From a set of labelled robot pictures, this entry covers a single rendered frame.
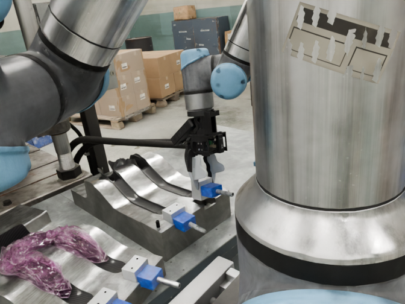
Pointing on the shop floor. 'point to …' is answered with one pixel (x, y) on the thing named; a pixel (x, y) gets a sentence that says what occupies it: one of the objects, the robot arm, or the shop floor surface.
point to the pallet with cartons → (163, 75)
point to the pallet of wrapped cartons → (125, 93)
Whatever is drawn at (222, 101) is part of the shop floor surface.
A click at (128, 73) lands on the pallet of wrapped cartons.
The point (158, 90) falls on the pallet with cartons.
